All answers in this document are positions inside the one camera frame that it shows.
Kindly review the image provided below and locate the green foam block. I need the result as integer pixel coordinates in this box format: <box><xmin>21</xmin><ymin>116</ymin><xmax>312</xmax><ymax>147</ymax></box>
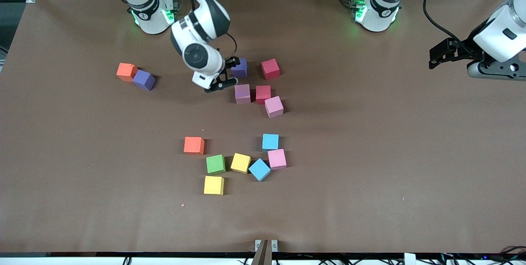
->
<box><xmin>206</xmin><ymin>154</ymin><xmax>226</xmax><ymax>175</ymax></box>

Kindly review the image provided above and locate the white table edge rail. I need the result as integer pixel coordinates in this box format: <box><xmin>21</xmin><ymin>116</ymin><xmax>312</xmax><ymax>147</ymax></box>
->
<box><xmin>0</xmin><ymin>256</ymin><xmax>526</xmax><ymax>265</ymax></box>

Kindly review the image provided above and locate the yellow foam block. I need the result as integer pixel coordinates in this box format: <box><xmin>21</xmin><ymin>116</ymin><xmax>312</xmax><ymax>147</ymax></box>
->
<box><xmin>230</xmin><ymin>153</ymin><xmax>251</xmax><ymax>174</ymax></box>
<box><xmin>204</xmin><ymin>175</ymin><xmax>225</xmax><ymax>196</ymax></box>

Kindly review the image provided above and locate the brown wedge post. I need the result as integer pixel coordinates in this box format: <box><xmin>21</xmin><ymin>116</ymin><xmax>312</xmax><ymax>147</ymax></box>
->
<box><xmin>251</xmin><ymin>239</ymin><xmax>270</xmax><ymax>265</ymax></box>

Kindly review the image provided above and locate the blue foam block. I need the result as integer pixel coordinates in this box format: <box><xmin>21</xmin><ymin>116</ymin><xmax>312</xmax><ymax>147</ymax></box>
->
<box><xmin>262</xmin><ymin>134</ymin><xmax>279</xmax><ymax>152</ymax></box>
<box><xmin>248</xmin><ymin>158</ymin><xmax>272</xmax><ymax>182</ymax></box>

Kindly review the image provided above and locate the orange foam block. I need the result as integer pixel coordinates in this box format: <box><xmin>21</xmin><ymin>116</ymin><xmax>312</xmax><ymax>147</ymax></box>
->
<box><xmin>183</xmin><ymin>136</ymin><xmax>205</xmax><ymax>155</ymax></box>
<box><xmin>116</xmin><ymin>63</ymin><xmax>138</xmax><ymax>82</ymax></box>

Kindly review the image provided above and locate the purple foam block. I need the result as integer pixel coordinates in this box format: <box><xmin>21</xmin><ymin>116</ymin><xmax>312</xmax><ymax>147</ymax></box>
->
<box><xmin>230</xmin><ymin>58</ymin><xmax>248</xmax><ymax>78</ymax></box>
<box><xmin>132</xmin><ymin>69</ymin><xmax>157</xmax><ymax>91</ymax></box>

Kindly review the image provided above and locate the pink foam block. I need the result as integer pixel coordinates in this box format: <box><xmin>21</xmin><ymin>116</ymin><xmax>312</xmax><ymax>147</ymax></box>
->
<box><xmin>264</xmin><ymin>96</ymin><xmax>284</xmax><ymax>119</ymax></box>
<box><xmin>268</xmin><ymin>149</ymin><xmax>287</xmax><ymax>170</ymax></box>
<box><xmin>234</xmin><ymin>84</ymin><xmax>251</xmax><ymax>104</ymax></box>

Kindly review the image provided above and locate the red foam block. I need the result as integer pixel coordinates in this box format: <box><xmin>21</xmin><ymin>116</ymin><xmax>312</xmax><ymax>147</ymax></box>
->
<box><xmin>256</xmin><ymin>85</ymin><xmax>272</xmax><ymax>105</ymax></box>
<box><xmin>261</xmin><ymin>58</ymin><xmax>280</xmax><ymax>80</ymax></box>

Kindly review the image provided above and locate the brown paper table cover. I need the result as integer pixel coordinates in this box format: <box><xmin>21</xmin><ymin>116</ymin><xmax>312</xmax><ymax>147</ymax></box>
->
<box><xmin>0</xmin><ymin>0</ymin><xmax>526</xmax><ymax>254</ymax></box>

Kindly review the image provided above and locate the small metal bracket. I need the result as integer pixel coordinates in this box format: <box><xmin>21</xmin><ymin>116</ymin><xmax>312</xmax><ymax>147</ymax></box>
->
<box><xmin>255</xmin><ymin>239</ymin><xmax>279</xmax><ymax>252</ymax></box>

